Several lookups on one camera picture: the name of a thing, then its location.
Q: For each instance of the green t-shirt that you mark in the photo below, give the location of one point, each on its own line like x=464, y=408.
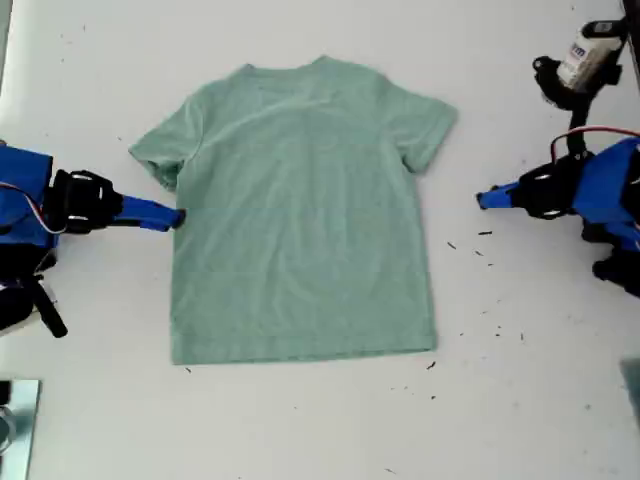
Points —
x=300, y=225

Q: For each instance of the black clamp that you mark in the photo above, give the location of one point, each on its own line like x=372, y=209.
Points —
x=4, y=392

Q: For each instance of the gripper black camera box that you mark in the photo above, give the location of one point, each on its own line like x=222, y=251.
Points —
x=15, y=305

